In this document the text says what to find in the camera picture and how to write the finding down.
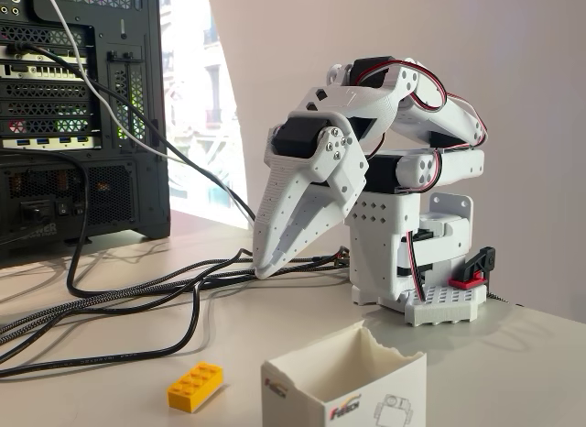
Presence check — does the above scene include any yellow lego brick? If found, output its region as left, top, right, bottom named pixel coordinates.
left=166, top=361, right=224, bottom=412

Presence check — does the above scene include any white Feetech cardboard box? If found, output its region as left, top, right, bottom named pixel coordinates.
left=260, top=320, right=429, bottom=427

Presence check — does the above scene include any black and red table clamp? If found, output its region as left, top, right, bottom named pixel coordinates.
left=448, top=246, right=498, bottom=290

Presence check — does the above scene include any black computer tower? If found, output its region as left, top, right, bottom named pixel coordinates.
left=0, top=0, right=171, bottom=268

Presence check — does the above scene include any short red black servo wire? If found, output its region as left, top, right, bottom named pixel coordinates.
left=406, top=229, right=430, bottom=304

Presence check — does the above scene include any long red black servo wire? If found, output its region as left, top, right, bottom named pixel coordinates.
left=365, top=60, right=487, bottom=192

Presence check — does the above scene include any black power cable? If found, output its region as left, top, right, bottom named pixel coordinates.
left=0, top=147, right=255, bottom=300

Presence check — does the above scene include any dark thin braided cable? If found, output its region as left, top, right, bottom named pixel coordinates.
left=485, top=291, right=523, bottom=308

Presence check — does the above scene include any black cable with white print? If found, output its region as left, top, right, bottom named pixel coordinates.
left=0, top=279, right=205, bottom=380

